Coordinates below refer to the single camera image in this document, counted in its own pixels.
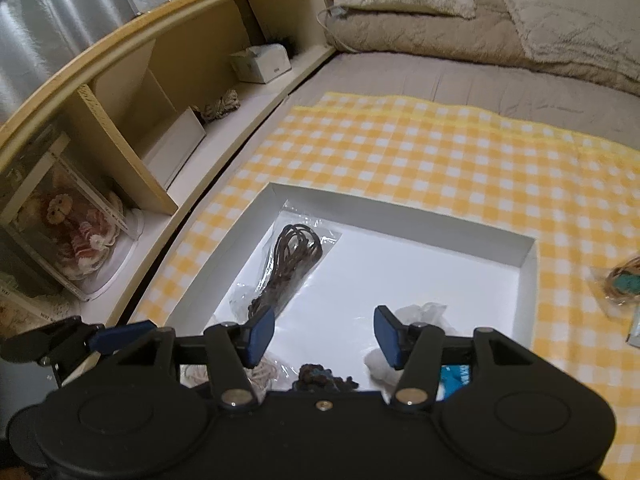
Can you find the white flat board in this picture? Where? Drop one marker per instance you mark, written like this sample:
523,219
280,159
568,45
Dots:
175,150

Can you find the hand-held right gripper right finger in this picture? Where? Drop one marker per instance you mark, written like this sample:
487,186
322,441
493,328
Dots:
390,340

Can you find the beige crochet bundle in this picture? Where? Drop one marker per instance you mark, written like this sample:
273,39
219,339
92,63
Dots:
220,105

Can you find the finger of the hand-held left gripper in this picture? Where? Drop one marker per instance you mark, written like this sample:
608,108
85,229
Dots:
122,337
50,340

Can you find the beige rolled comforter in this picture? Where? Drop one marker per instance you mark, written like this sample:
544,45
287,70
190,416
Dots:
425,35

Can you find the beige pillow right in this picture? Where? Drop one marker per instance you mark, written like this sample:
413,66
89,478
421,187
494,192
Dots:
575,15

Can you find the dark purple scrunchie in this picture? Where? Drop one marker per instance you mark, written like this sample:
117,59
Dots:
320,376

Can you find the white shallow cardboard box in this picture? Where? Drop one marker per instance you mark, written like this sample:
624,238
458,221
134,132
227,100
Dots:
425,270

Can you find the boxed doll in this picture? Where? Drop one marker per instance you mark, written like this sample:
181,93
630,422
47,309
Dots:
65,220

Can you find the bagged beige yarn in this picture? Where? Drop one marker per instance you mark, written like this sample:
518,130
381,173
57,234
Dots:
265,376

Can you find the white tissue box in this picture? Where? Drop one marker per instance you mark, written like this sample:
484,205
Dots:
260,62

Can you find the grey mattress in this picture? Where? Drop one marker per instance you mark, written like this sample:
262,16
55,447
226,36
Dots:
450,80

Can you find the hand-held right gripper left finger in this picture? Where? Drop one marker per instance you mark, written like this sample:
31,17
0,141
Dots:
260,336

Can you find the wooden shelf unit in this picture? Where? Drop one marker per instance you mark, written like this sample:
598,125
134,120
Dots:
130,125

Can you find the grey flat packet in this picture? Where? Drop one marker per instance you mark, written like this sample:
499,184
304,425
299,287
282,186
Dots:
635,327

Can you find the white fluffy scrunchie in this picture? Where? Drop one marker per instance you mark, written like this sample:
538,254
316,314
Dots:
430,316

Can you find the grey curtain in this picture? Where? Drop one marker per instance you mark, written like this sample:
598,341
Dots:
75,20

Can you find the yellow checked blanket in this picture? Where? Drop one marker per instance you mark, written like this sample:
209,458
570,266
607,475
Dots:
400,150

